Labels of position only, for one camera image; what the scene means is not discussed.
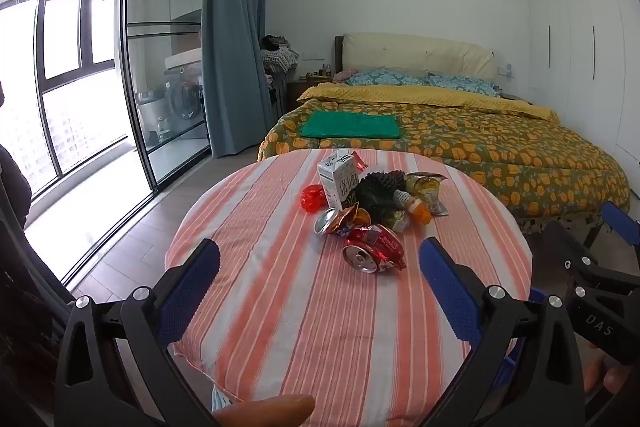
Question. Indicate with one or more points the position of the black foam fruit net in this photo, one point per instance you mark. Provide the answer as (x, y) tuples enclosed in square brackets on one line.
[(375, 194)]

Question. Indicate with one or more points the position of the green cracker packet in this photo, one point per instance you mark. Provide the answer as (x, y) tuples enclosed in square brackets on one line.
[(397, 222)]

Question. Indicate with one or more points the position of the yellow blanket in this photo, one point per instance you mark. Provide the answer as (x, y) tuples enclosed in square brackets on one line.
[(425, 99)]

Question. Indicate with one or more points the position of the pile of clothes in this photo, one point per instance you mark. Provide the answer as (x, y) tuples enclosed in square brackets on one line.
[(277, 54)]

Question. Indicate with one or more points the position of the blue curtain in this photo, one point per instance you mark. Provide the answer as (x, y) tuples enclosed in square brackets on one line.
[(235, 32)]

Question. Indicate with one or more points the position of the silver snack packet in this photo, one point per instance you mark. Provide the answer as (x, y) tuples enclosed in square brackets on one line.
[(425, 187)]

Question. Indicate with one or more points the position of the green folded cloth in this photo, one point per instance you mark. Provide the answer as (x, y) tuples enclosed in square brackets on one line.
[(350, 126)]

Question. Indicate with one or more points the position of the crushed red can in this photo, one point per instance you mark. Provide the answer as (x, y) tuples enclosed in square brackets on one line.
[(375, 247)]

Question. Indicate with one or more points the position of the glass sliding door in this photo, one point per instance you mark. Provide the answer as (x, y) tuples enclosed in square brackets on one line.
[(120, 57)]

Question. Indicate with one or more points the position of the wooden nightstand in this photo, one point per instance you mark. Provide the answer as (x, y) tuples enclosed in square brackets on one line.
[(300, 94)]

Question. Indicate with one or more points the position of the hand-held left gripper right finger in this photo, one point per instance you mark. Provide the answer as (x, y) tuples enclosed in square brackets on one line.
[(447, 292)]

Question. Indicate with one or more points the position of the white wardrobe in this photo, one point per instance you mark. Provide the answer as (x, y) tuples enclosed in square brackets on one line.
[(570, 32)]

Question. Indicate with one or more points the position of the person's left hand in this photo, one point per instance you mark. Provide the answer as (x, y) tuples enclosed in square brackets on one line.
[(270, 412)]

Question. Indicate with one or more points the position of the floral green duvet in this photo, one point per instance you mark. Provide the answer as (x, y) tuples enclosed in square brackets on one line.
[(500, 157)]

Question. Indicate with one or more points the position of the pink cloth item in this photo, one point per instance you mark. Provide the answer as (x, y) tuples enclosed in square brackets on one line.
[(345, 76)]

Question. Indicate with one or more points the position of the cream headboard cushion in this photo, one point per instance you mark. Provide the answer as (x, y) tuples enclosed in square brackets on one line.
[(415, 52)]

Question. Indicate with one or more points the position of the black framed window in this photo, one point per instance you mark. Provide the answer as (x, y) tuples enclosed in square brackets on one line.
[(37, 57)]

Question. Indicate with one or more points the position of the white milk carton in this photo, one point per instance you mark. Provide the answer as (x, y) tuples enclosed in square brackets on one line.
[(337, 187)]

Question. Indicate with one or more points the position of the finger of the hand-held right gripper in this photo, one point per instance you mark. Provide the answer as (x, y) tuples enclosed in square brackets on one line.
[(565, 252), (622, 227)]

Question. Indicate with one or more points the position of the striped pink tablecloth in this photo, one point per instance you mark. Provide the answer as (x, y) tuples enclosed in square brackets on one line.
[(280, 307)]

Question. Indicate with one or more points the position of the person's dark clothing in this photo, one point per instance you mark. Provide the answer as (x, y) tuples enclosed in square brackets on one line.
[(30, 257)]

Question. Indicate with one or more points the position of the grey washing machine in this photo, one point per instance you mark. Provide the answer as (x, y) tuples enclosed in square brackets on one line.
[(185, 102)]

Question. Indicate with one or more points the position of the small bottle orange cap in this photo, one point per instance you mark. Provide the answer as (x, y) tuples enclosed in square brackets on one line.
[(417, 209)]

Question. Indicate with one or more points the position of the red crumpled wrapper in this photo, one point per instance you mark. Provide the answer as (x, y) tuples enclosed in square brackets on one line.
[(312, 198)]

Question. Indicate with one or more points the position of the person's right hand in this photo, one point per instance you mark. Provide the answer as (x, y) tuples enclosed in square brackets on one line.
[(600, 372)]

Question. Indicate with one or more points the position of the crushed silver can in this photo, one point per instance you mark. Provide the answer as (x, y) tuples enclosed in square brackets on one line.
[(325, 221)]

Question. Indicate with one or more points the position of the gold crumpled wrapper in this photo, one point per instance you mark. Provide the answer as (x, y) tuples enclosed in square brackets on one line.
[(350, 217)]

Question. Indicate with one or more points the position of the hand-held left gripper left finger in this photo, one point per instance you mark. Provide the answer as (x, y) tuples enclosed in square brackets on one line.
[(190, 287)]

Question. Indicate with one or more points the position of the teal patterned pillow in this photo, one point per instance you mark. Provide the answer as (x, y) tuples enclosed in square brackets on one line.
[(385, 78), (465, 86)]

